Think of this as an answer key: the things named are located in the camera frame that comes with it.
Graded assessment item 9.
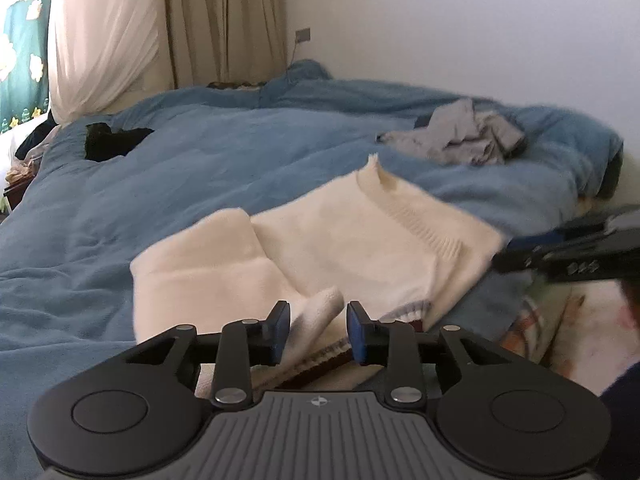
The black cloth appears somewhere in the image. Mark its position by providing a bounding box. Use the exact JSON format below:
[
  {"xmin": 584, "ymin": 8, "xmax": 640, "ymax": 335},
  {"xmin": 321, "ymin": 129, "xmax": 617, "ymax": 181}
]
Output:
[{"xmin": 84, "ymin": 122, "xmax": 155, "ymax": 163}]

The green floral curtain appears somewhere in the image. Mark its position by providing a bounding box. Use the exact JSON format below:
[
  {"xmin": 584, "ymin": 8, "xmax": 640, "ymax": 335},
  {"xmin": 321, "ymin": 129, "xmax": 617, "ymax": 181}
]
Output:
[{"xmin": 0, "ymin": 0, "xmax": 57, "ymax": 134}]

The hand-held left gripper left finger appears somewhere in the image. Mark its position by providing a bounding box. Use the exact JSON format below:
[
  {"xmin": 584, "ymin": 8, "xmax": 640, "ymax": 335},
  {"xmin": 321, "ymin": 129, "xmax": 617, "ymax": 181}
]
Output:
[{"xmin": 122, "ymin": 300, "xmax": 292, "ymax": 410}]

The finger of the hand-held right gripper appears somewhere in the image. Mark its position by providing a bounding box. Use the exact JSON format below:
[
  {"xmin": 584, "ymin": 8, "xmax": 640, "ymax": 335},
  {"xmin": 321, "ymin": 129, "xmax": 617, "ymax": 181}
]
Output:
[
  {"xmin": 492, "ymin": 247, "xmax": 554, "ymax": 276},
  {"xmin": 506, "ymin": 217, "xmax": 614, "ymax": 254}
]

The white curtain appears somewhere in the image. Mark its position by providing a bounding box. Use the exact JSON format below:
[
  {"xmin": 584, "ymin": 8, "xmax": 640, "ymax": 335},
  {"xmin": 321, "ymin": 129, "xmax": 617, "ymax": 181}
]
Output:
[{"xmin": 47, "ymin": 0, "xmax": 174, "ymax": 127}]

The dark clothes pile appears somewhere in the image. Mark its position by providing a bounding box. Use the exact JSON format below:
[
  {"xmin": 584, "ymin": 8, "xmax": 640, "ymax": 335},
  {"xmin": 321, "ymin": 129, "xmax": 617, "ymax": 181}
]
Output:
[{"xmin": 14, "ymin": 120, "xmax": 62, "ymax": 162}]

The dark wooden nightstand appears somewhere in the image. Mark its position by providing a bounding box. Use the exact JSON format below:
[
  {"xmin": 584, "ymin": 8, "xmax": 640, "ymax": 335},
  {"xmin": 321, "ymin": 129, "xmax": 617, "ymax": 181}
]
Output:
[{"xmin": 2, "ymin": 165, "xmax": 43, "ymax": 211}]

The person's right forearm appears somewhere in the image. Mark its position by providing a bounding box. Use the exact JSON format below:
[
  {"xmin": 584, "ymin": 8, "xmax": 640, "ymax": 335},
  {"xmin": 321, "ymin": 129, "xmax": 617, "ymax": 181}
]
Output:
[{"xmin": 599, "ymin": 357, "xmax": 640, "ymax": 463}]

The beige curtain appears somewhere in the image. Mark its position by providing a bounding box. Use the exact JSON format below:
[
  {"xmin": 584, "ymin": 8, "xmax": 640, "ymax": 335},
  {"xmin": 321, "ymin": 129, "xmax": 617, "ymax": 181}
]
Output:
[{"xmin": 164, "ymin": 0, "xmax": 292, "ymax": 89}]

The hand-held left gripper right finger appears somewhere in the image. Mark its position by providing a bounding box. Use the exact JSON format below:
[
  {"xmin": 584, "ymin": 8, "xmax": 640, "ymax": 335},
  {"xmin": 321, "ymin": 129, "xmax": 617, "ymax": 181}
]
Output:
[{"xmin": 346, "ymin": 300, "xmax": 522, "ymax": 410}]

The grey garment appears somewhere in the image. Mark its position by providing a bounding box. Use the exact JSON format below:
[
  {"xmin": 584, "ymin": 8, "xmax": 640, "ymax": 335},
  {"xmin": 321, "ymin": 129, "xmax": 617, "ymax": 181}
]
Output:
[{"xmin": 376, "ymin": 98, "xmax": 527, "ymax": 167}]

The cream knit vest with stripes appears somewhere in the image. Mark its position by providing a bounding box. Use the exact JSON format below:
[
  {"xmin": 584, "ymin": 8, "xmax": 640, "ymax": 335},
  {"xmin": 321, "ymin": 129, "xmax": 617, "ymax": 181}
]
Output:
[{"xmin": 130, "ymin": 154, "xmax": 507, "ymax": 392}]

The blue fleece blanket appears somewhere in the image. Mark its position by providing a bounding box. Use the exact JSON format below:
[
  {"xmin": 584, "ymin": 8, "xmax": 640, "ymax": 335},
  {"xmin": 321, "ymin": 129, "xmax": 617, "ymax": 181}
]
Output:
[{"xmin": 0, "ymin": 59, "xmax": 626, "ymax": 480}]

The person's right hand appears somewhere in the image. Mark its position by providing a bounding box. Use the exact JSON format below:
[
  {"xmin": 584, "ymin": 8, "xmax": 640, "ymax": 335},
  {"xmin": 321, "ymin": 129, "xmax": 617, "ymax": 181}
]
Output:
[{"xmin": 620, "ymin": 281, "xmax": 640, "ymax": 332}]

